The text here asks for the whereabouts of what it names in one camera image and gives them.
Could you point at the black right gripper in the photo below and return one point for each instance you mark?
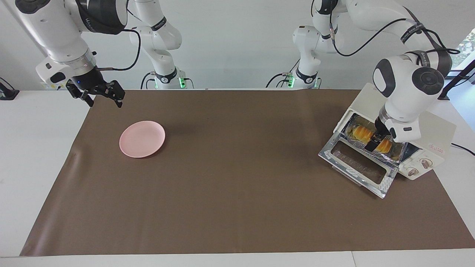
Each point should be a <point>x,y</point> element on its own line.
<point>91,81</point>

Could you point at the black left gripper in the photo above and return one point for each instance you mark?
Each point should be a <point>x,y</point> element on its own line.
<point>382,129</point>

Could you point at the golden spiral bread roll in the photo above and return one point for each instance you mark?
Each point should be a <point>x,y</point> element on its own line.
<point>362,133</point>

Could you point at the aluminium foil tray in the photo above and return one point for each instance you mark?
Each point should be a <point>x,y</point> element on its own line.
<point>397,154</point>

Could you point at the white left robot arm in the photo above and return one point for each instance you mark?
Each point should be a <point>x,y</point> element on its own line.
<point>412,81</point>

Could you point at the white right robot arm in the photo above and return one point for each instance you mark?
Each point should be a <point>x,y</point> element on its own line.
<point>55,29</point>

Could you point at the glass oven door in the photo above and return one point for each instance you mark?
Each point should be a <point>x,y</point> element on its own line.
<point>386,181</point>

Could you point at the oven control knob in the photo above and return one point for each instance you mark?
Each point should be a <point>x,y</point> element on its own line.
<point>426,163</point>
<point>412,172</point>

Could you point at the cream toaster oven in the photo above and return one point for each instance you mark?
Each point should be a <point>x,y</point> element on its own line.
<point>434,137</point>

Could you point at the pink round plate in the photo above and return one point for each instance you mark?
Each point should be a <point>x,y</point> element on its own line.
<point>143,139</point>

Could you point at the small black clamp stand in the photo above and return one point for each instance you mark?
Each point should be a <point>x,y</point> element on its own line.
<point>7,94</point>

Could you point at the tall black clamp stand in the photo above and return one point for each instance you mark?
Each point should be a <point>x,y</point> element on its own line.
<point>458,76</point>

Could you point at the brown table mat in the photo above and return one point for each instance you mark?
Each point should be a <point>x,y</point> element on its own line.
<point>237,207</point>

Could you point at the white wall socket box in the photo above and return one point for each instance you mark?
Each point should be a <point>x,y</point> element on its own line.
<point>46,86</point>

